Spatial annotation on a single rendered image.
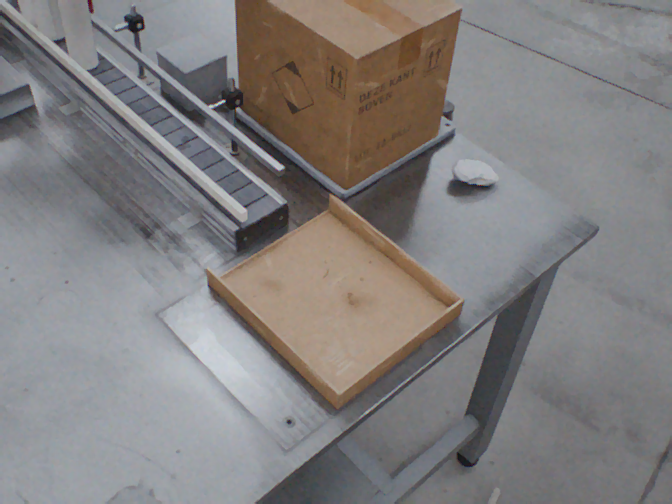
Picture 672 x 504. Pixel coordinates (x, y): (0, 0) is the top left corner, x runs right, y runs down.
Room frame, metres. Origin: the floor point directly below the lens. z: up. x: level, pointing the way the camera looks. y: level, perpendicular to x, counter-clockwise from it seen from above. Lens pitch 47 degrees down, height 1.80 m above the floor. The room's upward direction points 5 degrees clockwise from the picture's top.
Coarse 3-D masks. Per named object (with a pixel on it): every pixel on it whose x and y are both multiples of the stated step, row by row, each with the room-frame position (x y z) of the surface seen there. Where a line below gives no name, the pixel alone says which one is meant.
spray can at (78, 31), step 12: (60, 0) 1.26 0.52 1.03; (72, 0) 1.26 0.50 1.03; (84, 0) 1.27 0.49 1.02; (60, 12) 1.26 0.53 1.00; (72, 12) 1.26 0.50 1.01; (84, 12) 1.27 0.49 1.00; (72, 24) 1.26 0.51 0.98; (84, 24) 1.26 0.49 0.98; (72, 36) 1.26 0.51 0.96; (84, 36) 1.26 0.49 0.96; (72, 48) 1.26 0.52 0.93; (84, 48) 1.26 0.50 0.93; (84, 60) 1.26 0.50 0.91; (96, 60) 1.28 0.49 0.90
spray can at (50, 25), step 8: (32, 0) 1.35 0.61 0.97; (40, 0) 1.34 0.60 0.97; (48, 0) 1.35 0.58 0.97; (56, 0) 1.36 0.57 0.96; (40, 8) 1.34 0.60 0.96; (48, 8) 1.35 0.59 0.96; (56, 8) 1.36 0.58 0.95; (40, 16) 1.34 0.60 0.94; (48, 16) 1.35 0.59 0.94; (56, 16) 1.35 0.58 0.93; (40, 24) 1.35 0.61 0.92; (48, 24) 1.34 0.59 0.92; (56, 24) 1.35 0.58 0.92; (48, 32) 1.34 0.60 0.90; (56, 32) 1.35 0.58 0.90; (56, 40) 1.35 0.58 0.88
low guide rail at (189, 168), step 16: (0, 0) 1.43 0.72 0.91; (16, 16) 1.37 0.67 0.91; (32, 32) 1.33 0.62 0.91; (48, 48) 1.29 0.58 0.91; (64, 64) 1.25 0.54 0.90; (96, 80) 1.19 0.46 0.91; (112, 96) 1.14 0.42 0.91; (128, 112) 1.10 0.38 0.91; (144, 128) 1.06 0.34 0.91; (160, 144) 1.03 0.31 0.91; (176, 160) 1.00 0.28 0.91; (192, 176) 0.97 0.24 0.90; (208, 192) 0.94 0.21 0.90; (224, 192) 0.92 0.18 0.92; (240, 208) 0.89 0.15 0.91
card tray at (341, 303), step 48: (288, 240) 0.91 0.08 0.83; (336, 240) 0.91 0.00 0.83; (384, 240) 0.89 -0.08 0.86; (240, 288) 0.79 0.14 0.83; (288, 288) 0.80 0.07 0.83; (336, 288) 0.81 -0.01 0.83; (384, 288) 0.82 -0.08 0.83; (432, 288) 0.82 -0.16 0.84; (288, 336) 0.71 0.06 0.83; (336, 336) 0.72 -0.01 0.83; (384, 336) 0.72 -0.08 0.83; (432, 336) 0.73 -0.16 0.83; (336, 384) 0.63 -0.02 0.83
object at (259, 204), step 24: (96, 72) 1.26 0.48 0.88; (120, 72) 1.27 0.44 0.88; (96, 96) 1.19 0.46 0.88; (120, 96) 1.19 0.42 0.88; (144, 96) 1.20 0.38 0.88; (120, 120) 1.12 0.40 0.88; (144, 120) 1.13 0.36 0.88; (168, 120) 1.13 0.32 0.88; (192, 144) 1.07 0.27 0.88; (216, 168) 1.02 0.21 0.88; (240, 192) 0.96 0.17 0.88; (264, 192) 0.97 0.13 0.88; (264, 216) 0.91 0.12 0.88
